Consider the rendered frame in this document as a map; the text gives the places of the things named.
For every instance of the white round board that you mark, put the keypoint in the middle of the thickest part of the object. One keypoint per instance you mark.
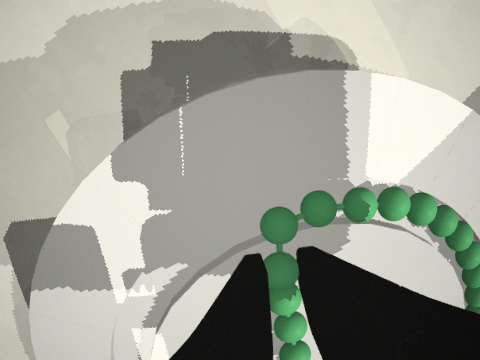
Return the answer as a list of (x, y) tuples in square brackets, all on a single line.
[(148, 240)]

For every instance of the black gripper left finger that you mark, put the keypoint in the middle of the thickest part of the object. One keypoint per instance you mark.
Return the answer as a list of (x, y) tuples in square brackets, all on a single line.
[(238, 325)]

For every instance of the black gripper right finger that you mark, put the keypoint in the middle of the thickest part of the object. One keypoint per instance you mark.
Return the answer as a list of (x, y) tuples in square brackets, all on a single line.
[(356, 315)]

